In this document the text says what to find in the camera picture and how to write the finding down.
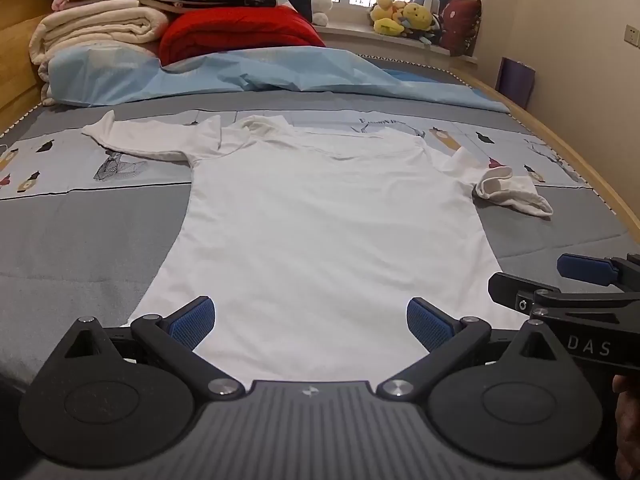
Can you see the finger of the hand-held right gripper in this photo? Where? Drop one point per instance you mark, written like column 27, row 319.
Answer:
column 585, row 267
column 515, row 294

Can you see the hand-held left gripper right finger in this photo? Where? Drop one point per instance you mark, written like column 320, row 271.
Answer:
column 429, row 326

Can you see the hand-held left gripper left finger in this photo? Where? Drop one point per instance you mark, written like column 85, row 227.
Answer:
column 192, row 321

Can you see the white t-shirt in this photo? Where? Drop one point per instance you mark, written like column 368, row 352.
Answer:
column 325, row 235

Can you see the person's right hand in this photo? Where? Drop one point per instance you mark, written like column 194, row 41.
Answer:
column 629, row 420

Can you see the grey printed bed cover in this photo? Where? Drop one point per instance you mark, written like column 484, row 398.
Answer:
column 75, row 240

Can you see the purple board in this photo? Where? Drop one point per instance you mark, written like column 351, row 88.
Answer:
column 517, row 82

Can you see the light blue duvet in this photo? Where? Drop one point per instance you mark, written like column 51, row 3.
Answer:
column 250, row 72

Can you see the dark red cushion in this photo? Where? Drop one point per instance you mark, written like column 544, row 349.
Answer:
column 462, row 25

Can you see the red quilt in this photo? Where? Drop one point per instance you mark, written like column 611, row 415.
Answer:
column 240, row 32

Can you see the yellow plush toy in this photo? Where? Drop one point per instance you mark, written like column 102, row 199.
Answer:
column 417, row 17
column 386, row 12

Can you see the beige window sill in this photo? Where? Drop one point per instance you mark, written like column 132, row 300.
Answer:
column 360, row 40

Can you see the cream folded blanket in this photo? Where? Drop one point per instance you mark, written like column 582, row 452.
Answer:
column 95, row 27

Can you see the white plush toy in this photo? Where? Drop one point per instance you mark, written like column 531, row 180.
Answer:
column 321, row 7

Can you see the wall socket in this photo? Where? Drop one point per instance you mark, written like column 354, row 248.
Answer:
column 631, row 35

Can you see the wooden bed frame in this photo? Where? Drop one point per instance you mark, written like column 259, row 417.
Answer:
column 17, row 50

